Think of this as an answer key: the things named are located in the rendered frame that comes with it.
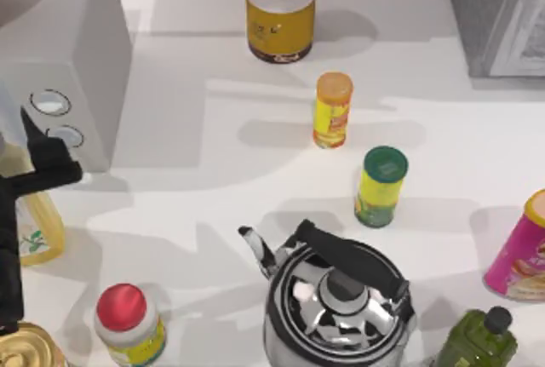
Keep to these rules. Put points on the green bottle with black cap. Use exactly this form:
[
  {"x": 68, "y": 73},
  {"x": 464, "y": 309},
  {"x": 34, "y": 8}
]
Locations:
[{"x": 472, "y": 341}]

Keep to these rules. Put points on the white bottle with red cap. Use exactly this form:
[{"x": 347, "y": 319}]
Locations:
[{"x": 127, "y": 324}]

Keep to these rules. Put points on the pale microwave oven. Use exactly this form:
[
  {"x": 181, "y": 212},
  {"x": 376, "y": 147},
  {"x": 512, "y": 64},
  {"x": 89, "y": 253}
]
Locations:
[{"x": 85, "y": 43}]

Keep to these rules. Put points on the pink can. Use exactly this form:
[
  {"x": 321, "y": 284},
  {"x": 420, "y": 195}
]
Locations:
[{"x": 521, "y": 256}]

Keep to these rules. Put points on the yellow wrapped paper roll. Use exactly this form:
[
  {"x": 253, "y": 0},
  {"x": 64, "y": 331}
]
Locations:
[{"x": 279, "y": 30}]

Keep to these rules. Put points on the pale yellow bottle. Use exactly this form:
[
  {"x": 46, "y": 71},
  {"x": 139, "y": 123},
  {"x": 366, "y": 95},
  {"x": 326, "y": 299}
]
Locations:
[{"x": 42, "y": 231}]

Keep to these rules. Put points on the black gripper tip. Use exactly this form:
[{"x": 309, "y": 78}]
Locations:
[{"x": 47, "y": 162}]

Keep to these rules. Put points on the yellow can with green lid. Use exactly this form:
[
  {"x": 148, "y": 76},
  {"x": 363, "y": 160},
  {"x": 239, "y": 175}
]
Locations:
[{"x": 380, "y": 188}]

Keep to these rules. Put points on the gold round tin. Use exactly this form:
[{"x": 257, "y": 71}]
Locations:
[{"x": 30, "y": 345}]

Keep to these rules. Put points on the pale grey cabinet door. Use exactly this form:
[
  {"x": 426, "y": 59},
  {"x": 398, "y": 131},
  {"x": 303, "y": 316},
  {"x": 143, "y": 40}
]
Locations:
[{"x": 521, "y": 22}]

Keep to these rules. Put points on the yellow can with orange lid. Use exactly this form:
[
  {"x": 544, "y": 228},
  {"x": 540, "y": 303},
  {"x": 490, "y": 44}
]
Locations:
[{"x": 333, "y": 111}]

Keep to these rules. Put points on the grey cabinet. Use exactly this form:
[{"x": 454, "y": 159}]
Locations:
[{"x": 472, "y": 13}]

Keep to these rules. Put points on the round microwave knob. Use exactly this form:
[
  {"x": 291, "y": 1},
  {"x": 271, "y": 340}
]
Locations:
[
  {"x": 67, "y": 136},
  {"x": 50, "y": 102}
]

